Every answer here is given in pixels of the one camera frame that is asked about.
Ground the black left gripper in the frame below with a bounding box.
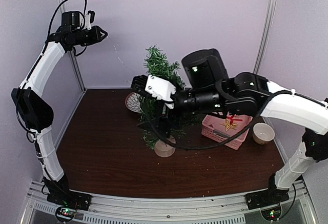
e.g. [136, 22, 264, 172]
[73, 26, 108, 47]

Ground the small green christmas tree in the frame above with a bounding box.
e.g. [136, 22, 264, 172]
[135, 45, 200, 158]

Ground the gold star ornament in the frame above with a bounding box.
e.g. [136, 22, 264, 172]
[221, 119, 238, 131]

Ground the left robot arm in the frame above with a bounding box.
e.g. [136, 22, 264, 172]
[11, 10, 108, 206]

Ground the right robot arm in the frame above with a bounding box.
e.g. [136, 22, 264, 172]
[131, 48, 327, 205]

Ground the floral patterned ceramic plate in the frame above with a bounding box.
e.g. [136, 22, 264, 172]
[125, 92, 141, 113]

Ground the pink perforated plastic basket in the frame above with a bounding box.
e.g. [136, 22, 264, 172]
[201, 115, 253, 143]

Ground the red ribbon ornament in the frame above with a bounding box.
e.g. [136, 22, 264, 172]
[227, 115, 243, 124]

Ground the white ceramic bowl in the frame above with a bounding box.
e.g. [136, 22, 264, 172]
[252, 123, 275, 145]

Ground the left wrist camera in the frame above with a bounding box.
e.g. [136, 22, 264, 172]
[80, 10, 95, 30]

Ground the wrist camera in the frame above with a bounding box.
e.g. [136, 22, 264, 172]
[131, 75, 176, 109]
[80, 10, 95, 30]

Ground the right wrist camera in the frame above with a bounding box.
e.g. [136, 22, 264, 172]
[131, 75, 176, 109]

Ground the black braided left cable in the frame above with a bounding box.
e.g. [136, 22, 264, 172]
[46, 0, 88, 43]

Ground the aluminium front rail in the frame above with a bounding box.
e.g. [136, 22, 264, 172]
[20, 180, 317, 224]

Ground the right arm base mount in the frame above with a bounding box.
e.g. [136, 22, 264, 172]
[245, 174, 289, 221]

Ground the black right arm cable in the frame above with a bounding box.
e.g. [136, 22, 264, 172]
[143, 88, 328, 151]

